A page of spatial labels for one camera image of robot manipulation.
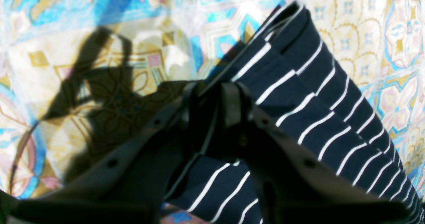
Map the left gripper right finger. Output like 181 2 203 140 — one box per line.
219 82 408 224

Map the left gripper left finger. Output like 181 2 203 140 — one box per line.
7 82 202 224

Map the navy white striped T-shirt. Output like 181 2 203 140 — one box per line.
166 1 424 224

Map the patterned tile tablecloth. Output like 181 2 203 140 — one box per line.
0 0 425 224

